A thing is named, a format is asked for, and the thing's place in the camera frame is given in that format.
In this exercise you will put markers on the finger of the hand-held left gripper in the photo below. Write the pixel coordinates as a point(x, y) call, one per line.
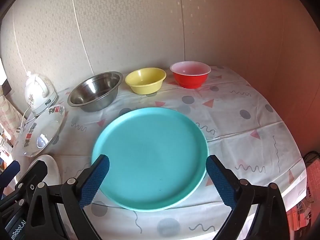
point(30, 180)
point(9, 172)

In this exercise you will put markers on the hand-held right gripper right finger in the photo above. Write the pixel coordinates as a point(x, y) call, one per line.
point(220, 182)

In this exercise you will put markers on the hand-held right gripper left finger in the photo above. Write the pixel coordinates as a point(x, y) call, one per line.
point(96, 180)

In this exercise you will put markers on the rose print white plate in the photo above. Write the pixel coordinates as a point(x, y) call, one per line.
point(51, 172)

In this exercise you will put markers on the bird print white plate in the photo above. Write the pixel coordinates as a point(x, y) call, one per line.
point(47, 127)

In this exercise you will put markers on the teal plastic plate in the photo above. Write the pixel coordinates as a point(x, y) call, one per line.
point(150, 155)

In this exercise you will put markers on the stainless steel bowl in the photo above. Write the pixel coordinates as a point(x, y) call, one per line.
point(95, 90)

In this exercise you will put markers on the red plastic bowl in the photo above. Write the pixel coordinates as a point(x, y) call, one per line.
point(191, 78)

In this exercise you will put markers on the yellow plastic bowl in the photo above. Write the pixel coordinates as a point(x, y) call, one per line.
point(146, 80)

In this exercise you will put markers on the white power plug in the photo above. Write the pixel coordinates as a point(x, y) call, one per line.
point(18, 130)

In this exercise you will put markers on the patterned white tablecloth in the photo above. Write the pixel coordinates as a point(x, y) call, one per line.
point(250, 142)

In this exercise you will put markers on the pink striped curtain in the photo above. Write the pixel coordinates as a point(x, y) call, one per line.
point(8, 112)

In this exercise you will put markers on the white floral electric kettle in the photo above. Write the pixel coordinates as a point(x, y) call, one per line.
point(37, 92)

